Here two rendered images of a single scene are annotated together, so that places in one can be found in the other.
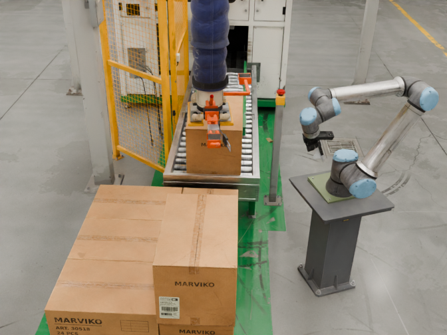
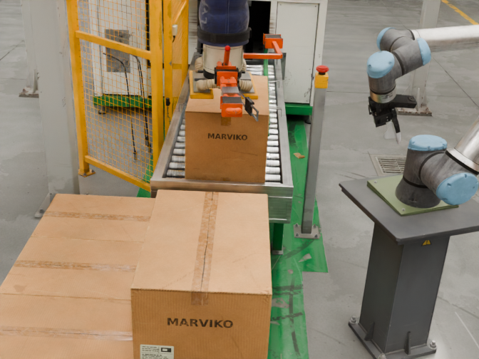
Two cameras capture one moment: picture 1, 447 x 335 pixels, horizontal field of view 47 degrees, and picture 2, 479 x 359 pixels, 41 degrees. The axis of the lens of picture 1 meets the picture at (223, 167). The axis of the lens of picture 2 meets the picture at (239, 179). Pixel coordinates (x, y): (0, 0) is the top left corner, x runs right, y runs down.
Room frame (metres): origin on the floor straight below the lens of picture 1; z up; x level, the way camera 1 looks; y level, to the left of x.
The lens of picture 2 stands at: (0.34, 0.07, 2.05)
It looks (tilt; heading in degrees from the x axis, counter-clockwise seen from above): 27 degrees down; 359
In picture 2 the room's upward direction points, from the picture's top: 3 degrees clockwise
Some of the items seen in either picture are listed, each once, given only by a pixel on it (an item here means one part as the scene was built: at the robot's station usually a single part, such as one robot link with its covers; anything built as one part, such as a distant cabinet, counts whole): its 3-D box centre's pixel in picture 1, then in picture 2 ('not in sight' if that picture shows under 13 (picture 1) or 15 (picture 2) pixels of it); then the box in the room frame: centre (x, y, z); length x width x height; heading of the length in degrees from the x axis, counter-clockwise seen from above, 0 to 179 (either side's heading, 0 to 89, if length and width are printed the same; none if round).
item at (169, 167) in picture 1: (184, 116); (181, 114); (4.32, 0.37, 0.50); 2.31 x 0.05 x 0.19; 178
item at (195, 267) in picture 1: (199, 256); (207, 285); (2.11, 0.12, 0.74); 0.60 x 0.40 x 0.40; 179
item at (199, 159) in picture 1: (215, 135); (228, 127); (3.50, 0.06, 0.75); 0.60 x 0.40 x 0.40; 178
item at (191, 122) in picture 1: (195, 111); (200, 80); (3.09, 0.19, 1.14); 0.34 x 0.10 x 0.05; 4
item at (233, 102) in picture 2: (213, 140); (231, 106); (2.50, 0.06, 1.24); 0.08 x 0.07 x 0.05; 4
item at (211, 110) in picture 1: (211, 113); (226, 75); (2.85, 0.08, 1.24); 0.10 x 0.08 x 0.06; 94
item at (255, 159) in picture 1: (254, 118); (280, 118); (4.30, -0.28, 0.50); 2.31 x 0.05 x 0.19; 178
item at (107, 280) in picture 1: (157, 264); (139, 308); (2.48, 0.41, 0.34); 1.20 x 1.00 x 0.40; 178
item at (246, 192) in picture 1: (211, 190); (221, 206); (3.14, 0.09, 0.48); 0.70 x 0.03 x 0.15; 88
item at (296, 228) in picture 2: (272, 199); (306, 230); (3.70, -0.43, 0.01); 0.15 x 0.15 x 0.03; 88
